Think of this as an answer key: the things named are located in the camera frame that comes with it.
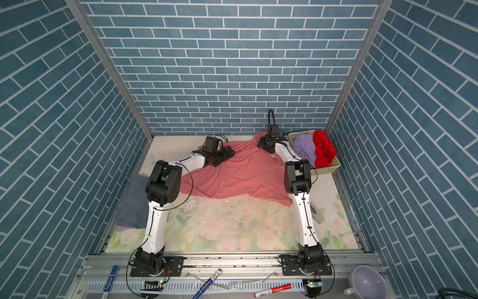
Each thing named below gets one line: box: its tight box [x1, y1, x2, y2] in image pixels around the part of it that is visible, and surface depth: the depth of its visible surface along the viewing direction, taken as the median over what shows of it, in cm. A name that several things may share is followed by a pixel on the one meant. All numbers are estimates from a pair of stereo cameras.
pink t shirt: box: [179, 133, 294, 208], surface depth 104 cm
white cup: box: [343, 265, 388, 299], surface depth 68 cm
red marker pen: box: [253, 283, 292, 298], surface depth 69 cm
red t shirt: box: [313, 129, 338, 169], surface depth 108 cm
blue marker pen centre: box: [192, 268, 223, 299], surface depth 70 cm
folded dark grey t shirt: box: [115, 173, 150, 230], surface depth 86 cm
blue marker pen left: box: [100, 264, 119, 299], surface depth 71 cm
